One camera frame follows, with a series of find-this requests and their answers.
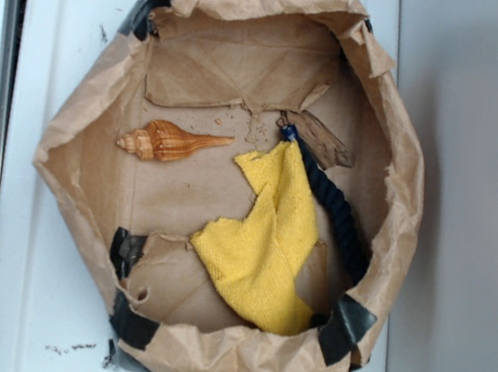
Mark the orange spiral sea shell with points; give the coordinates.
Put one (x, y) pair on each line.
(165, 141)

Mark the brown paper bag bin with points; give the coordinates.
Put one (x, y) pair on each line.
(228, 68)

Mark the yellow microfiber cloth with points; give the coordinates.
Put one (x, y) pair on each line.
(253, 262)

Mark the brown driftwood piece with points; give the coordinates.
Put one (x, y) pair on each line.
(326, 148)

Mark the white plastic tray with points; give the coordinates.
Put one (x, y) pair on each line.
(52, 317)

